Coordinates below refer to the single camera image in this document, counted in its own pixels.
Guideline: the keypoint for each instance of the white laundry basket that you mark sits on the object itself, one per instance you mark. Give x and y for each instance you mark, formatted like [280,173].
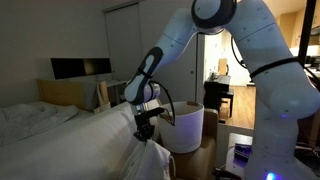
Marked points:
[183,130]

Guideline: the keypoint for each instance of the white cloth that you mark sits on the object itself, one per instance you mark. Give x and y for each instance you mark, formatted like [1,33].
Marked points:
[150,163]

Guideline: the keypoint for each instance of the white desk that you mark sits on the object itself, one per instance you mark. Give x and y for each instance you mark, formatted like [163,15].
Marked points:
[116,85]

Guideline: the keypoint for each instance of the rumpled white duvet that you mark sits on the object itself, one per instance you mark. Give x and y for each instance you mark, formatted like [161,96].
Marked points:
[30,120]

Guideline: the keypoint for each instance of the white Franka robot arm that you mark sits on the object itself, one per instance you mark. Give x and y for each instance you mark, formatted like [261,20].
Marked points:
[276,93]

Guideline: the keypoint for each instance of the white closet door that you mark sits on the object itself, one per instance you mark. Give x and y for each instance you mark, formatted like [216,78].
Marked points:
[123,43]

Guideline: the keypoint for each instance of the black vertical pole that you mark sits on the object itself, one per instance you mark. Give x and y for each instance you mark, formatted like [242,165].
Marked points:
[306,30]

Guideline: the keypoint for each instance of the wooden headboard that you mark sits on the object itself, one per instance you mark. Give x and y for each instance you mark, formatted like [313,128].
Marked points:
[63,93]

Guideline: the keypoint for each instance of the white bed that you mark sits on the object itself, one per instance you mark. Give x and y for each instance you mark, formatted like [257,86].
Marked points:
[83,143]

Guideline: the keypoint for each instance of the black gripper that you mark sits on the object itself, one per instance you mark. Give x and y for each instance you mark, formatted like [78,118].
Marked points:
[146,121]

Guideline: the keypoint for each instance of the black monitor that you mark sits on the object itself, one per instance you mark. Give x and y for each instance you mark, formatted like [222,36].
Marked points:
[73,68]

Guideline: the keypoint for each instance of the purple lit device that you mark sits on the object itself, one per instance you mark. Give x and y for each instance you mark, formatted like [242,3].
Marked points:
[243,151]

